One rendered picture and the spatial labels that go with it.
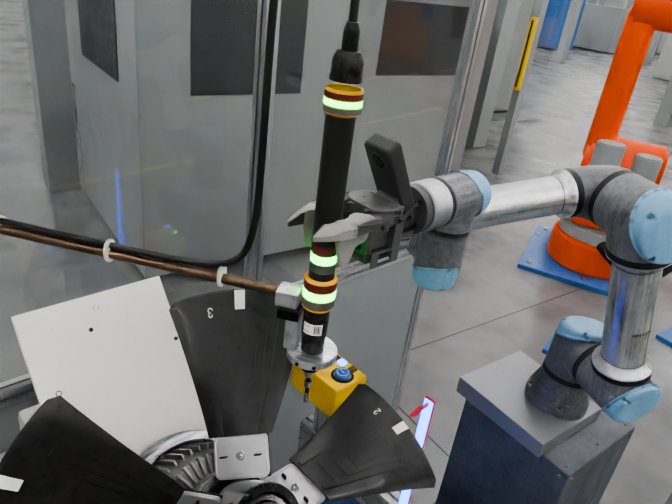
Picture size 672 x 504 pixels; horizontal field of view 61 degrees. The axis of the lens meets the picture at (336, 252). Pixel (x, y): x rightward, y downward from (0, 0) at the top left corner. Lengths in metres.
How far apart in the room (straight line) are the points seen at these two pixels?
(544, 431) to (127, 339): 0.94
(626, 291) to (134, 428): 0.93
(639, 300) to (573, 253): 3.51
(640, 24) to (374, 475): 3.99
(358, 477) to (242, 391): 0.25
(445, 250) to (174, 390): 0.57
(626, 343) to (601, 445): 0.37
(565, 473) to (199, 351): 0.87
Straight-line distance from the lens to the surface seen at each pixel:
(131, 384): 1.10
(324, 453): 1.04
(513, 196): 1.09
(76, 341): 1.09
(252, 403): 0.92
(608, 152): 4.45
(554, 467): 1.45
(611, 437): 1.59
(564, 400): 1.49
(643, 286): 1.18
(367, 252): 0.74
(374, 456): 1.05
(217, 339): 0.94
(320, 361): 0.77
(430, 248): 0.90
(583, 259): 4.69
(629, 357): 1.29
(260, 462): 0.93
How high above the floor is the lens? 1.94
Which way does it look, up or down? 27 degrees down
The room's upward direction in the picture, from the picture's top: 8 degrees clockwise
